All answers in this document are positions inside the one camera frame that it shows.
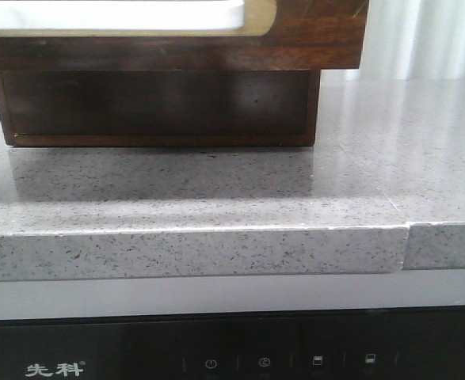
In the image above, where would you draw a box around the black appliance control panel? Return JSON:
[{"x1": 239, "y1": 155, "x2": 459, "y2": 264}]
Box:
[{"x1": 0, "y1": 306, "x2": 465, "y2": 379}]

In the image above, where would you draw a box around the dark wooden drawer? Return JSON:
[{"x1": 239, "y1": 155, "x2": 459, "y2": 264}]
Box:
[
  {"x1": 2, "y1": 71, "x2": 309, "y2": 135},
  {"x1": 0, "y1": 1, "x2": 369, "y2": 70}
]

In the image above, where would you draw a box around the dark wooden drawer cabinet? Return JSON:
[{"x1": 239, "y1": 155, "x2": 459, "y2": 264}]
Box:
[{"x1": 0, "y1": 70, "x2": 320, "y2": 147}]

